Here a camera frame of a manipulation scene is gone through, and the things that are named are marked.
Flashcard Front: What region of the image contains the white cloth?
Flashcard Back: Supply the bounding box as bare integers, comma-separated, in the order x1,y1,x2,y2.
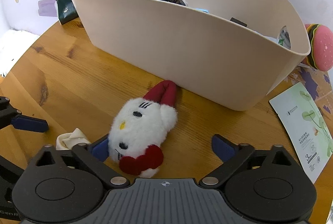
56,128,91,150

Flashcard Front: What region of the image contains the white kitty plush toy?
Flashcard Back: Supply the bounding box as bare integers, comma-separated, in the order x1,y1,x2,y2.
108,80,177,178

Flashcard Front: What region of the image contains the white green snack bag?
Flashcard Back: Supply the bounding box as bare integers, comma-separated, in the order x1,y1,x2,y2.
265,26,291,50

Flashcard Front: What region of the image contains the dark brown small box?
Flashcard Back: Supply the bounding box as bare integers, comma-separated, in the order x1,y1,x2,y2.
230,17,247,27

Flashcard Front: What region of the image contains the cartoon bear tissue pack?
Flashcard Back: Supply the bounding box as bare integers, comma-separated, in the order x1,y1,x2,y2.
195,8,209,13

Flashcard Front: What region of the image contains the dark green tissue pack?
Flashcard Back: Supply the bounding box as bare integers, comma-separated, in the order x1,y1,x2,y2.
56,0,78,25

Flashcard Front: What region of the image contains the beige plastic storage bin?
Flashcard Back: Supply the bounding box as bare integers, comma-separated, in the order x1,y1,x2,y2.
72,0,311,111

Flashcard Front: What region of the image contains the pink burger plush toy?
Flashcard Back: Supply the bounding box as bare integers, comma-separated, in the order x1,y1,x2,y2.
302,24,333,71

